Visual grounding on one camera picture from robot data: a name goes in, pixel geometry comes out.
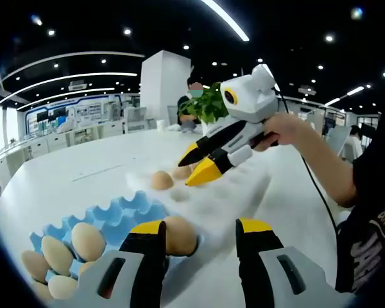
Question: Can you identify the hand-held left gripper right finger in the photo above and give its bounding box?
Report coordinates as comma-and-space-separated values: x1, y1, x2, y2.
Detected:
235, 218, 357, 308

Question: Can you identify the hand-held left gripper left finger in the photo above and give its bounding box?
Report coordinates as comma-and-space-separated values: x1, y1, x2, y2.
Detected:
49, 219, 167, 308

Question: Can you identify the single brown egg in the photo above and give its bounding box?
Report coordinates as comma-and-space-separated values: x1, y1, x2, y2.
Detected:
164, 215, 198, 257

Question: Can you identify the blue egg tray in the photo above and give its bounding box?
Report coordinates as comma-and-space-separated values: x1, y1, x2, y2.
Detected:
30, 189, 205, 289

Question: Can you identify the white foam tray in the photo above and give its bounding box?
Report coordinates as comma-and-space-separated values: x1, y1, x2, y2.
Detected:
126, 153, 270, 244

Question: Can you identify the person's right hand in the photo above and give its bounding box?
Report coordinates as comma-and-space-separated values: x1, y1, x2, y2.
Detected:
252, 112, 309, 152

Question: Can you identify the potted green plant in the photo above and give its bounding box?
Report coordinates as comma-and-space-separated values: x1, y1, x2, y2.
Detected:
179, 81, 229, 135

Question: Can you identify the white square pillar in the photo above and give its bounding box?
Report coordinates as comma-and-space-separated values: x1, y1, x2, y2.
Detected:
140, 49, 193, 130

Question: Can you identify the white mesh chair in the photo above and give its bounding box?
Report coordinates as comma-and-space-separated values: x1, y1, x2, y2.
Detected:
124, 107, 148, 133

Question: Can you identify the black printed t-shirt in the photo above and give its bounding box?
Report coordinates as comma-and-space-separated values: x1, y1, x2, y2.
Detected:
335, 105, 385, 296

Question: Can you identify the row of white cabinets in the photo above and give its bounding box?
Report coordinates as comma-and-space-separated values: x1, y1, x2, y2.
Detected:
0, 123, 158, 190

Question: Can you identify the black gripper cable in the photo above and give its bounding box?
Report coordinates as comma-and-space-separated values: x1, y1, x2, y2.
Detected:
277, 91, 339, 234

